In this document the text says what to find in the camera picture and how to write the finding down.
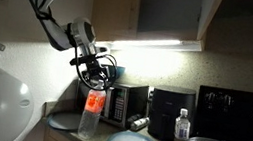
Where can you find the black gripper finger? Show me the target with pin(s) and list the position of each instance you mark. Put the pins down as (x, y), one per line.
(95, 77)
(105, 74)

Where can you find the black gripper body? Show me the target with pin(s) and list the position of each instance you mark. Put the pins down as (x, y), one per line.
(88, 63)

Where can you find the clear bottle with red label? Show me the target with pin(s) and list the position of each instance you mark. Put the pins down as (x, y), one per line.
(91, 115)

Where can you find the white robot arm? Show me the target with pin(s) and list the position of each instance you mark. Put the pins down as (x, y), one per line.
(54, 34)

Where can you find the long under-cabinet light bar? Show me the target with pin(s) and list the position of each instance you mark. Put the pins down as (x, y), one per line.
(151, 43)

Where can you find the open cabinet door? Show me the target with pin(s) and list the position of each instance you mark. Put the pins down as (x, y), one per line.
(115, 8)

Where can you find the small bottle with white cap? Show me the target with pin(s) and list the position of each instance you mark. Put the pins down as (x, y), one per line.
(182, 127)

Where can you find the black and silver microwave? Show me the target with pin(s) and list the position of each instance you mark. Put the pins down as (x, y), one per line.
(128, 104)

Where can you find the gray round plate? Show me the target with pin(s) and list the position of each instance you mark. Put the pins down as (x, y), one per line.
(63, 121)

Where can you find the black stove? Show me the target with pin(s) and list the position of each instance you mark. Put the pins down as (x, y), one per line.
(236, 124)

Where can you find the open wooden wall cabinet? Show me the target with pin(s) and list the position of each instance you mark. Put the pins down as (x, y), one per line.
(169, 9)

